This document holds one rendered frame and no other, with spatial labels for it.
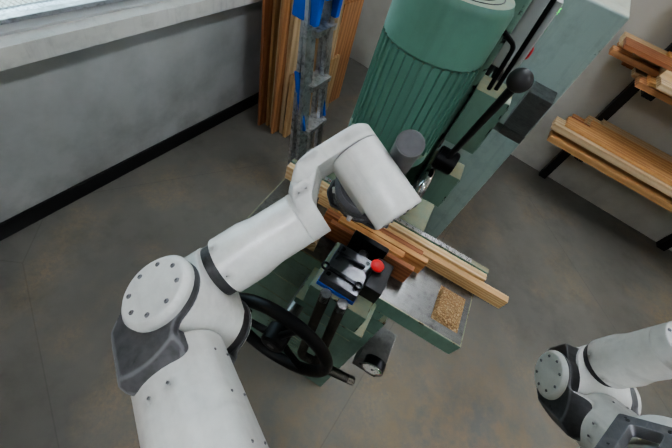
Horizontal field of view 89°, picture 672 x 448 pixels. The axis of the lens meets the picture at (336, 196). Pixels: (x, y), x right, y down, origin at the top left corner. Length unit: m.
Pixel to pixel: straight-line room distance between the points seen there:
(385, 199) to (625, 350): 0.43
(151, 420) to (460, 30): 0.55
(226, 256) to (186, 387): 0.13
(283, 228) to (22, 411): 1.52
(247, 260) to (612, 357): 0.55
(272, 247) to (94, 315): 1.49
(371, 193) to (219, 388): 0.24
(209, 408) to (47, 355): 1.52
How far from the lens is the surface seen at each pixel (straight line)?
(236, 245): 0.40
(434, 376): 1.91
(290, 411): 1.67
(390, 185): 0.39
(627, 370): 0.69
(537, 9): 0.89
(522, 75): 0.56
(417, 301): 0.91
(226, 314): 0.42
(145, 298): 0.39
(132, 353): 0.39
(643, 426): 0.35
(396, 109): 0.61
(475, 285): 0.97
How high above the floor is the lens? 1.64
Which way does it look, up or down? 48 degrees down
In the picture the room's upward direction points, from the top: 22 degrees clockwise
